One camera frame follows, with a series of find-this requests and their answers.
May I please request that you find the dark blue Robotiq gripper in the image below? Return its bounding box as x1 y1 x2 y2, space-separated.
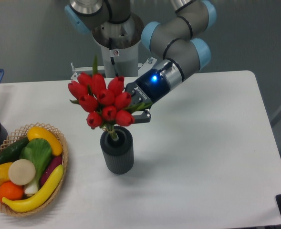
125 60 184 124

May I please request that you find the red tulip bouquet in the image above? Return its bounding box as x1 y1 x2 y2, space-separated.
68 57 153 141

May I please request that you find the dark grey ribbed vase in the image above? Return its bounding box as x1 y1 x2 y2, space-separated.
100 126 134 175

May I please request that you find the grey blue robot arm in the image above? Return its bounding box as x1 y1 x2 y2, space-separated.
64 0 217 104

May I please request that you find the purple sweet potato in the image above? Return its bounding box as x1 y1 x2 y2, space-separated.
40 155 62 187

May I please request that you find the yellow squash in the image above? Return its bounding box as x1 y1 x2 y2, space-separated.
27 126 63 156

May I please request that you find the green bok choy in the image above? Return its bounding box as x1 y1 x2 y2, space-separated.
19 138 52 197

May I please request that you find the yellow banana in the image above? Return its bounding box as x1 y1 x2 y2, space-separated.
2 165 64 213

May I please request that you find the woven wicker basket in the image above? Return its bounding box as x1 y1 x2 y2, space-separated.
0 123 68 217

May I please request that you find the beige round disc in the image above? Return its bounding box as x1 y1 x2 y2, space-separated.
8 159 36 186

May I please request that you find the dark green cucumber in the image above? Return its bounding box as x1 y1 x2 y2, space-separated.
0 137 29 165

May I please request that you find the orange fruit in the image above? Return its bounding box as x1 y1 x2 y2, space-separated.
0 181 24 203

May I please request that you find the yellow bell pepper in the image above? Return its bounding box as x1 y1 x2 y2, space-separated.
0 162 13 185

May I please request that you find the metal mounting bracket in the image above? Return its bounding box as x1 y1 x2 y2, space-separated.
71 57 157 80

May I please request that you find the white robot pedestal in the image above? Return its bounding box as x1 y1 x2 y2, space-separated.
100 42 139 78

